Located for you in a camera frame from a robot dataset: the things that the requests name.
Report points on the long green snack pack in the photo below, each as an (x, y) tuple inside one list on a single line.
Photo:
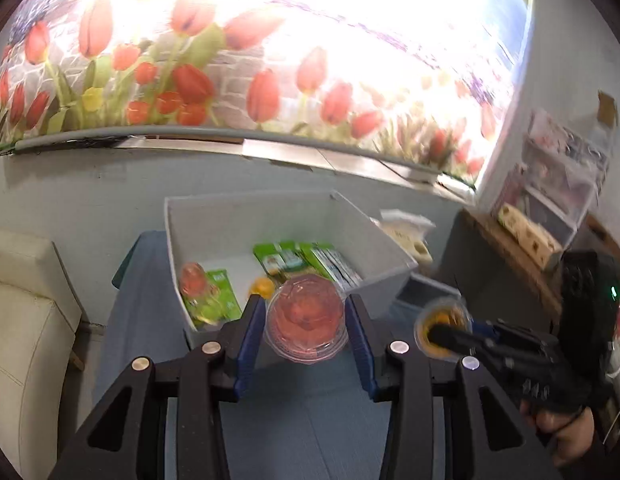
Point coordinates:
[(282, 260), (330, 263)]

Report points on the clear plastic drawer organizer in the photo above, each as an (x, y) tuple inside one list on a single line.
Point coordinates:
[(560, 173)]

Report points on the tissue pack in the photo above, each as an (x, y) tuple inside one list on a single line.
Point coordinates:
[(408, 231)]

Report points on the wooden side shelf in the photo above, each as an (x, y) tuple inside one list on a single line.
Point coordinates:
[(544, 285)]

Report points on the white cardboard box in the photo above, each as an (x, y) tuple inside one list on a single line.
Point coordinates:
[(242, 237)]

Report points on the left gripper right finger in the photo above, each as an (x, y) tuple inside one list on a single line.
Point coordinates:
[(447, 420)]

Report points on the yellow jelly cup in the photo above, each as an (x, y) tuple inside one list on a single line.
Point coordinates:
[(439, 328), (263, 287)]

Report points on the green square snack bag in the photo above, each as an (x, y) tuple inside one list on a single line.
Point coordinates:
[(217, 305)]

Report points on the tulip mural screen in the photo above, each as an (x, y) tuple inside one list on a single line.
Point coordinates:
[(421, 81)]

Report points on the patterned cream box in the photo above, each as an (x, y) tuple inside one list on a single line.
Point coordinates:
[(539, 245)]

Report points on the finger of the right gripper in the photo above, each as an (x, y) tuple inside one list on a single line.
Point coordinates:
[(503, 348), (507, 333)]

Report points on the person's right hand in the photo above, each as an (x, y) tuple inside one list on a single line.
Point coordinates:
[(572, 434)]

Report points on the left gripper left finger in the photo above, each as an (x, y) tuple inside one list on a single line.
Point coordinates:
[(151, 404)]

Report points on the red jelly cup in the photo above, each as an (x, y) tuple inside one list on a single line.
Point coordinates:
[(192, 280), (306, 320)]

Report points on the cream leather sofa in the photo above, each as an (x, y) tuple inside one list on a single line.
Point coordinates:
[(39, 317)]

